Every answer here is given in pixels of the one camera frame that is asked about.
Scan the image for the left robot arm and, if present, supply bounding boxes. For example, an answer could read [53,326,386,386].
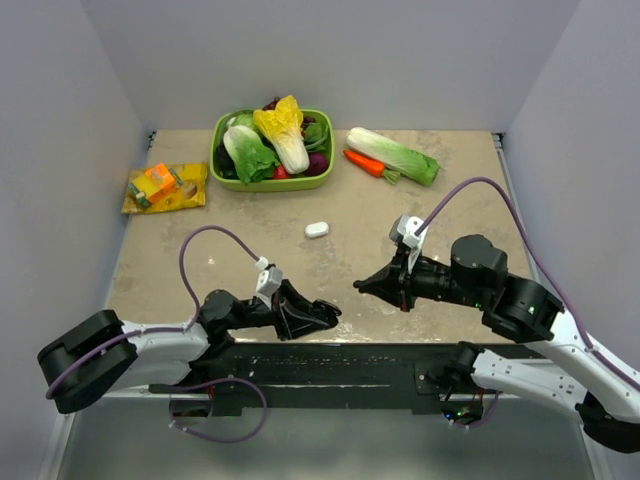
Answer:
[37,280,341,414]

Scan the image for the green plastic basket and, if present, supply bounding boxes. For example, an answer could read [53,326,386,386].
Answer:
[209,108,336,193]

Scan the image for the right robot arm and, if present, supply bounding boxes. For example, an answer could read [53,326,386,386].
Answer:
[354,235,639,454]

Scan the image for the round green cabbage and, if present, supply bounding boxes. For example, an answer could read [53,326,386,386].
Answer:
[226,112,261,135]

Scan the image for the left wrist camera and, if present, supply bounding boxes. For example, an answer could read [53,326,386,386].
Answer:
[255,256,283,308]

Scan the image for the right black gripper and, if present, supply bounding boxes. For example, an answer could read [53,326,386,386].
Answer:
[360,242,485,311]

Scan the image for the dark green leafy vegetable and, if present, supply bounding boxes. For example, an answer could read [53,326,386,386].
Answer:
[303,122,329,152]

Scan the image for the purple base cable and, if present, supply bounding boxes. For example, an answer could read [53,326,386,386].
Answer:
[447,384,506,430]
[168,374,270,442]

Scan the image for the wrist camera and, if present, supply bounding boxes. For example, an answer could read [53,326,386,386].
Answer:
[255,256,283,308]
[389,214,429,273]

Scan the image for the yellow snack bag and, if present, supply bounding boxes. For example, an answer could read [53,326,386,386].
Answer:
[121,163,207,215]

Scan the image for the black earbud charging case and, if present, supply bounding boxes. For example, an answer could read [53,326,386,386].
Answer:
[310,299,342,329]

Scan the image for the napa cabbage on table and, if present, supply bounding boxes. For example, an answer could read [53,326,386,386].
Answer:
[346,127,440,186]

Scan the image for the green lettuce in basket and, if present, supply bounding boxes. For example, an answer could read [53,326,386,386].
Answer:
[223,125,280,185]

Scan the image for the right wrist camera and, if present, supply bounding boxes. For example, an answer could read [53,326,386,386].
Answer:
[389,214,429,273]

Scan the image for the yellow napa cabbage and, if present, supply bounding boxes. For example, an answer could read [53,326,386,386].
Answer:
[253,95,309,175]

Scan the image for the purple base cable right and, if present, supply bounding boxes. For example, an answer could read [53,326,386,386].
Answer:
[447,384,506,430]

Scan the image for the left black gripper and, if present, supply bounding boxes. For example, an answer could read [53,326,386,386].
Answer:
[224,278,329,341]

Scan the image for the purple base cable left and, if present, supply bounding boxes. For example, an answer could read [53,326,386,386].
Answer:
[168,374,270,442]

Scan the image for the dark red grapes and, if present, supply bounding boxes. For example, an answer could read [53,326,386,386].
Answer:
[262,97,281,111]

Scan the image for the orange toy carrot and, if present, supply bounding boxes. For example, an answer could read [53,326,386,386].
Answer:
[343,150,400,185]

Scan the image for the white earbud charging case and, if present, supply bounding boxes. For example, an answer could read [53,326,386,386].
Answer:
[304,221,330,239]

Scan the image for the purple onion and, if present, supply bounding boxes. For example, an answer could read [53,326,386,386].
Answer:
[304,152,329,177]

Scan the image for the orange juice box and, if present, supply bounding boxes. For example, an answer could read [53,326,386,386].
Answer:
[128,163,183,209]

